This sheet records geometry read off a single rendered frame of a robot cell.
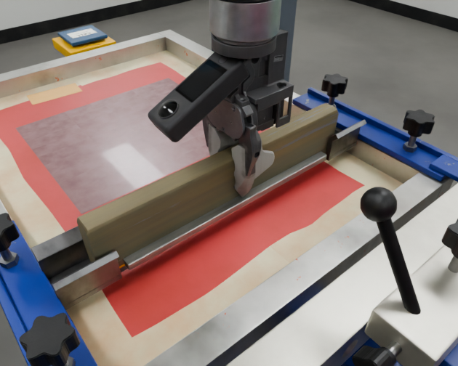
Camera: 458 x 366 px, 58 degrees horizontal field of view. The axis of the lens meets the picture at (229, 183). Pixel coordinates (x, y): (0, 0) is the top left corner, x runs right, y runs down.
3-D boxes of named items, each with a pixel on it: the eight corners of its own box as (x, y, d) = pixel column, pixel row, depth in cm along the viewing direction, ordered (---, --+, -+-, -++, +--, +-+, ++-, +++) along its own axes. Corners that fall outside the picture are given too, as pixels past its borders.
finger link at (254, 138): (263, 176, 51) (259, 110, 47) (254, 181, 51) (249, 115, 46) (239, 163, 55) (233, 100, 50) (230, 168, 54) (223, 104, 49)
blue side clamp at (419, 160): (288, 126, 81) (292, 94, 77) (306, 118, 84) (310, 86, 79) (430, 208, 63) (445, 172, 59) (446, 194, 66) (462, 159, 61)
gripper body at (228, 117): (291, 128, 53) (302, 33, 45) (239, 152, 49) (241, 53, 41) (251, 104, 58) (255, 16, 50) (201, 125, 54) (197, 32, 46)
